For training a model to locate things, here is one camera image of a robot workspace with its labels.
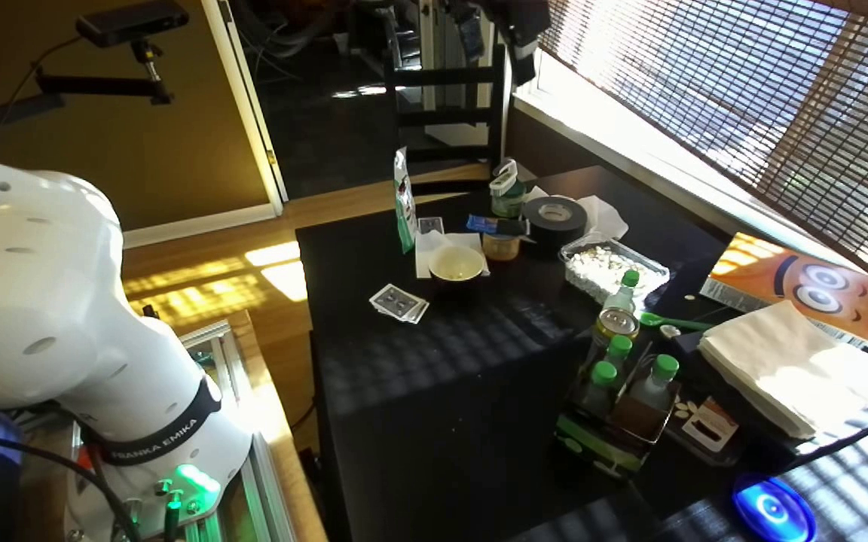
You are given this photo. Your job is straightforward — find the cream ceramic bowl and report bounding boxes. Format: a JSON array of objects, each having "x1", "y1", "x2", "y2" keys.
[{"x1": 426, "y1": 240, "x2": 489, "y2": 285}]

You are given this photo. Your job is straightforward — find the white paper napkin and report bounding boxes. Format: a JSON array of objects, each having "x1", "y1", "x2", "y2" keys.
[{"x1": 413, "y1": 215, "x2": 495, "y2": 285}]

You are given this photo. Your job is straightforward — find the small blue item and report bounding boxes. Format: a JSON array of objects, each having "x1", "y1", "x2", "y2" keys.
[{"x1": 465, "y1": 211, "x2": 501, "y2": 238}]

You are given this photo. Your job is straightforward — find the small orange jar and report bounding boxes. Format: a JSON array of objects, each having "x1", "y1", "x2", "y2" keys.
[{"x1": 478, "y1": 232, "x2": 527, "y2": 266}]

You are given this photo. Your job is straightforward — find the green gold snack bag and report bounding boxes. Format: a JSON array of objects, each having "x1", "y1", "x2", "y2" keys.
[{"x1": 390, "y1": 144, "x2": 419, "y2": 255}]

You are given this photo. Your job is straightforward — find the black tape roll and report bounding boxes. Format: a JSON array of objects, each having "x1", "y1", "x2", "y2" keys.
[{"x1": 517, "y1": 193, "x2": 591, "y2": 248}]

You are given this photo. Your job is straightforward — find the yellow liquid plastic bottle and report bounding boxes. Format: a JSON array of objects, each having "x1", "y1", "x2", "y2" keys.
[{"x1": 593, "y1": 266, "x2": 645, "y2": 350}]

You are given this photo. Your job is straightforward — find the black wooden chair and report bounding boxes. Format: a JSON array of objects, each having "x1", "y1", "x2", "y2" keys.
[{"x1": 382, "y1": 17, "x2": 517, "y2": 198}]

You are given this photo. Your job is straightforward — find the green cap bottle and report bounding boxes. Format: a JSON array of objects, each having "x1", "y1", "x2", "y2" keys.
[
  {"x1": 624, "y1": 351, "x2": 682, "y2": 440},
  {"x1": 602, "y1": 333, "x2": 637, "y2": 371},
  {"x1": 583, "y1": 357, "x2": 622, "y2": 418}
]

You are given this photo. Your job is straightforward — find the green bottle carrier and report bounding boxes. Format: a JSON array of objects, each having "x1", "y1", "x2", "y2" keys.
[{"x1": 552, "y1": 327, "x2": 682, "y2": 480}]

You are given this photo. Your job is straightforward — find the small white packet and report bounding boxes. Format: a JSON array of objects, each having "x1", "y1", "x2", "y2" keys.
[{"x1": 677, "y1": 398, "x2": 740, "y2": 455}]

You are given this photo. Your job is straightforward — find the wooden window blinds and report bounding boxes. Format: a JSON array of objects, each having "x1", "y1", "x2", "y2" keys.
[{"x1": 537, "y1": 0, "x2": 868, "y2": 281}]

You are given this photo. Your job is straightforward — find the white napkin stack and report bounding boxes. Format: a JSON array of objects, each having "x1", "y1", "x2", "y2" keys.
[{"x1": 697, "y1": 298, "x2": 868, "y2": 443}]

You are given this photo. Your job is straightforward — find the orange cartoon book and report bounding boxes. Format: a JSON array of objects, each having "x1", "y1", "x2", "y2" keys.
[{"x1": 698, "y1": 232, "x2": 868, "y2": 368}]

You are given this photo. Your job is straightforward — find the blue round device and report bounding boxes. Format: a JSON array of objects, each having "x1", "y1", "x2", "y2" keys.
[{"x1": 730, "y1": 475, "x2": 821, "y2": 542}]

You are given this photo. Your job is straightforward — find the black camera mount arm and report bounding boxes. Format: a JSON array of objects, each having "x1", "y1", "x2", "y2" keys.
[{"x1": 0, "y1": 39, "x2": 176, "y2": 144}]

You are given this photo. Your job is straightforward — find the black external camera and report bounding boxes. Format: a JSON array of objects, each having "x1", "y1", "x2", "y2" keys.
[{"x1": 71, "y1": 0, "x2": 193, "y2": 52}]

